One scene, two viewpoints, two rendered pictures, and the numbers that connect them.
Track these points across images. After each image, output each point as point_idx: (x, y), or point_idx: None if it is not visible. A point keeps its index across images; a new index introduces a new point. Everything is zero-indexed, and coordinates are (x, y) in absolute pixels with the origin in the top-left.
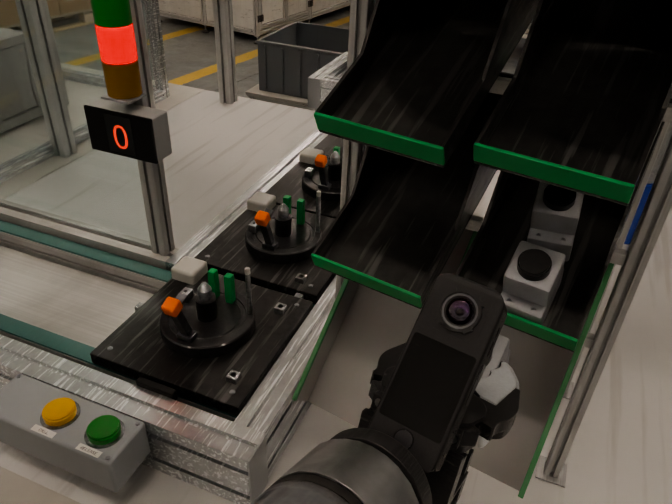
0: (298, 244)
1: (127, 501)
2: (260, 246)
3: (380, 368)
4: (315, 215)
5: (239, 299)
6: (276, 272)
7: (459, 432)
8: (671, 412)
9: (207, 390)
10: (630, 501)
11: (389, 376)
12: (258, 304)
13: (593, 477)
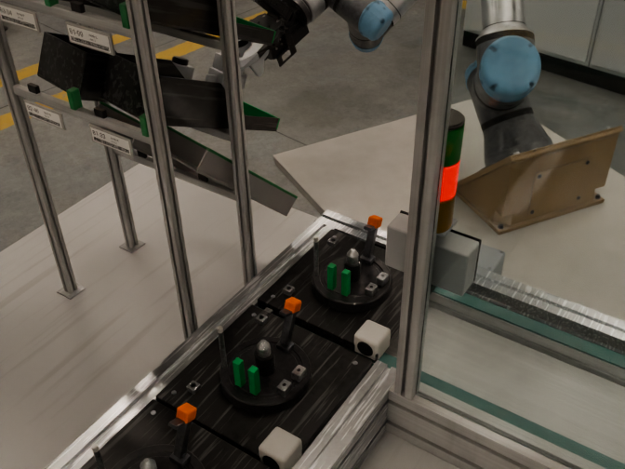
0: (253, 348)
1: None
2: (296, 349)
3: (277, 33)
4: (211, 423)
5: (324, 288)
6: None
7: (264, 13)
8: (8, 266)
9: (351, 239)
10: (99, 228)
11: (277, 25)
12: (307, 300)
13: (108, 240)
